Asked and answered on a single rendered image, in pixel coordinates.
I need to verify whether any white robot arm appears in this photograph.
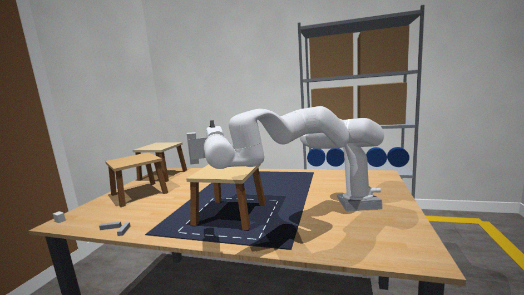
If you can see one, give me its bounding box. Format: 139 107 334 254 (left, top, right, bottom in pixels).
187 106 384 200

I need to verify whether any dark blue mat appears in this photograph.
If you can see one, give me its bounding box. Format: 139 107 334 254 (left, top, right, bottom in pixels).
145 171 314 250

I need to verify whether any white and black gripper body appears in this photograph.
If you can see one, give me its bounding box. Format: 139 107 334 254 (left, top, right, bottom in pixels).
206 126 224 137

